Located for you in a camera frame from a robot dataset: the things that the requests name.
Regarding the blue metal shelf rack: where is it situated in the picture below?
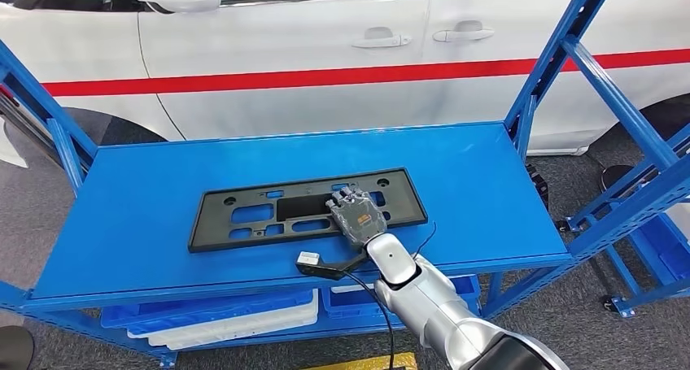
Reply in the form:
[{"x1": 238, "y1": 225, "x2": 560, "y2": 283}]
[{"x1": 0, "y1": 0, "x2": 690, "y2": 370}]

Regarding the black car tyre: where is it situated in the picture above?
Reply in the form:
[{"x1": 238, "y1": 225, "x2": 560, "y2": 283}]
[{"x1": 638, "y1": 95, "x2": 690, "y2": 142}]

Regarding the blue plastic crate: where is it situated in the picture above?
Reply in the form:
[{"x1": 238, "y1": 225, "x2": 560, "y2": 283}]
[
  {"x1": 321, "y1": 274, "x2": 483, "y2": 321},
  {"x1": 627, "y1": 216, "x2": 690, "y2": 294},
  {"x1": 100, "y1": 288, "x2": 315, "y2": 337}
]

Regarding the white car with red stripe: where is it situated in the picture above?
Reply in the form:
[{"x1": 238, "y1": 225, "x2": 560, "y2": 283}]
[{"x1": 0, "y1": 0, "x2": 690, "y2": 159}]

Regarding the white panel piece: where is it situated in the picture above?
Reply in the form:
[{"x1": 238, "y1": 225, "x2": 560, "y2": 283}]
[{"x1": 0, "y1": 116, "x2": 29, "y2": 170}]

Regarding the thin black wire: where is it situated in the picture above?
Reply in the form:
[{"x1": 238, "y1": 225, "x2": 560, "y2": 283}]
[{"x1": 412, "y1": 220, "x2": 439, "y2": 259}]

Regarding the black disc stand base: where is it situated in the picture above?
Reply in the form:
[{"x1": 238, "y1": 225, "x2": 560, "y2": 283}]
[{"x1": 600, "y1": 164, "x2": 640, "y2": 194}]

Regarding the white plastic crate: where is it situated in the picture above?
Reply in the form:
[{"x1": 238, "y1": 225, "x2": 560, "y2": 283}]
[
  {"x1": 330, "y1": 282, "x2": 376, "y2": 295},
  {"x1": 127, "y1": 290, "x2": 320, "y2": 352}
]

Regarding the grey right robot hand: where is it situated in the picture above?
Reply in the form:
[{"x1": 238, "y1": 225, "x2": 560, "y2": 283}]
[{"x1": 325, "y1": 183, "x2": 389, "y2": 250}]

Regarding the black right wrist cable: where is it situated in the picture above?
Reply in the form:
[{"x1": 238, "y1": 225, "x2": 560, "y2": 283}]
[{"x1": 343, "y1": 270, "x2": 400, "y2": 370}]

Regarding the black round floor object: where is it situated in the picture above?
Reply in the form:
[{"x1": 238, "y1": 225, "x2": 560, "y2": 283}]
[{"x1": 0, "y1": 324, "x2": 36, "y2": 370}]

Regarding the white car door handle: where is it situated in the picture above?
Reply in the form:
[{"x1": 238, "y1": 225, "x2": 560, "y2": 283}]
[
  {"x1": 432, "y1": 20, "x2": 496, "y2": 44},
  {"x1": 351, "y1": 27, "x2": 413, "y2": 50}
]

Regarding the black plastic plate bracket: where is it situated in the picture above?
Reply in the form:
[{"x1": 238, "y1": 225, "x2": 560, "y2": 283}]
[{"x1": 187, "y1": 168, "x2": 429, "y2": 254}]

